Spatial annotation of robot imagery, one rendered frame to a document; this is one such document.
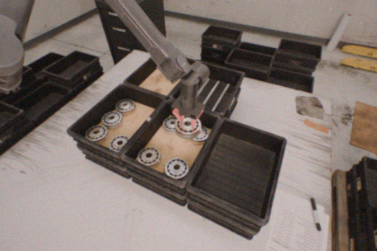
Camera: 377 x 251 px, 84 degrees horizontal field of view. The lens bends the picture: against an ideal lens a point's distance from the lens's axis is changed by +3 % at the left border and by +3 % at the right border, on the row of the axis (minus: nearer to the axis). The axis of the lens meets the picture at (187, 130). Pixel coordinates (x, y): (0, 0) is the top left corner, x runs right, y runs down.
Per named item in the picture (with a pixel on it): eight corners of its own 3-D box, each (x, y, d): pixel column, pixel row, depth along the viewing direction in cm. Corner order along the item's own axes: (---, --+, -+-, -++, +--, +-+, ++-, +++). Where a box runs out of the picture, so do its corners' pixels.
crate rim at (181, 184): (184, 189, 77) (184, 186, 75) (119, 159, 86) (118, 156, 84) (221, 119, 100) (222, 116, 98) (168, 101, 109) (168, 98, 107)
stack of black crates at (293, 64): (303, 82, 244) (322, 45, 210) (300, 97, 226) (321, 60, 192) (268, 74, 255) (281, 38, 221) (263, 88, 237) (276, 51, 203)
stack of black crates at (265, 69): (261, 93, 231) (274, 56, 197) (254, 110, 214) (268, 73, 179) (226, 84, 242) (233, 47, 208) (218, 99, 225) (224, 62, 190)
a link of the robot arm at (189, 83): (177, 78, 63) (193, 83, 61) (187, 68, 67) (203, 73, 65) (177, 96, 68) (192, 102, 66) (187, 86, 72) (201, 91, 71)
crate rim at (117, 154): (119, 159, 86) (118, 156, 84) (66, 134, 94) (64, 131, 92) (168, 101, 109) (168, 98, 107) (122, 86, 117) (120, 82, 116)
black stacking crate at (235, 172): (258, 235, 76) (267, 226, 67) (185, 199, 84) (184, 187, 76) (277, 153, 99) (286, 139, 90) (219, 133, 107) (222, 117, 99)
